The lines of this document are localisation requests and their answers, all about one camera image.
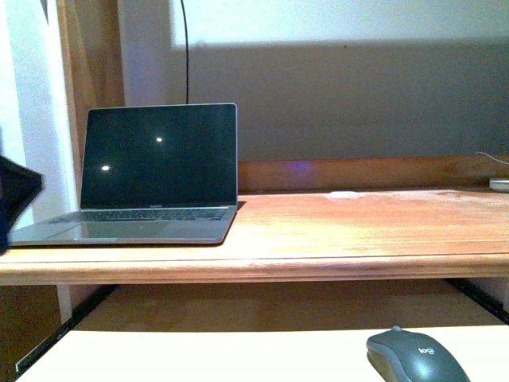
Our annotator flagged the wooden desk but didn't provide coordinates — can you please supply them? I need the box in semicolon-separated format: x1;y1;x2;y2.
1;155;508;285

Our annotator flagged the dark cloth object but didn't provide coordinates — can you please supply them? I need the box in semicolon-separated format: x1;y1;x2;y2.
1;156;43;255

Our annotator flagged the grey open laptop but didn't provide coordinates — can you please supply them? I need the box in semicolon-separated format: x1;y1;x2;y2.
11;103;238;247

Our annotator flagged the black wall cable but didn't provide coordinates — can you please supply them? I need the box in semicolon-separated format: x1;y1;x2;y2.
179;0;190;105

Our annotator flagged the dark grey Logitech mouse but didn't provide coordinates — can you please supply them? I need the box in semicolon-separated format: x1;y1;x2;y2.
366;326;470;382

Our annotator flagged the white round pad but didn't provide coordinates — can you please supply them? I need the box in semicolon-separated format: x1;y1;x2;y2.
328;191;359;199

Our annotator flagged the wooden pull-out keyboard tray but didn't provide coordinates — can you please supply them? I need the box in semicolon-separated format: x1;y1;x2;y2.
15;280;509;382

